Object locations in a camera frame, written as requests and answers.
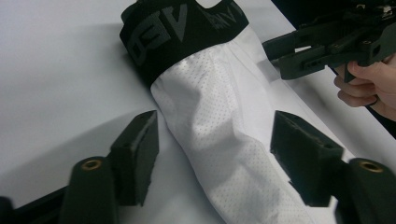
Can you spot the white shorts with black waistband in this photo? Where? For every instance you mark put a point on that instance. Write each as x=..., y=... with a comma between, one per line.
x=218, y=109

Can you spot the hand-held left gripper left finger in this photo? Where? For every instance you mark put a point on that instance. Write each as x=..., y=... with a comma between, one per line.
x=134, y=155

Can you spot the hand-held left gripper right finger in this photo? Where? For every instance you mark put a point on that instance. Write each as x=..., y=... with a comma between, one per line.
x=305, y=161

